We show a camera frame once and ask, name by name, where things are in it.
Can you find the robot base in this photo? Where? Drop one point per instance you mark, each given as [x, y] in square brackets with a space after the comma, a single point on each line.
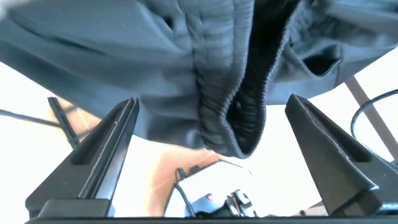
[217, 180]

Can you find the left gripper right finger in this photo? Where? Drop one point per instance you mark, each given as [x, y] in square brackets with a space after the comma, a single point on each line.
[335, 161]

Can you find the black clothes rack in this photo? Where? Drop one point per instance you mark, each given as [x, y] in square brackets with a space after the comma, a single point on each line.
[63, 119]

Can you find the black shorts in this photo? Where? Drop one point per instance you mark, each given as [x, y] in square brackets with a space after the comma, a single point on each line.
[155, 62]

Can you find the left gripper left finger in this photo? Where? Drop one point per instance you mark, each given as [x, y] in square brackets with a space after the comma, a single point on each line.
[93, 161]

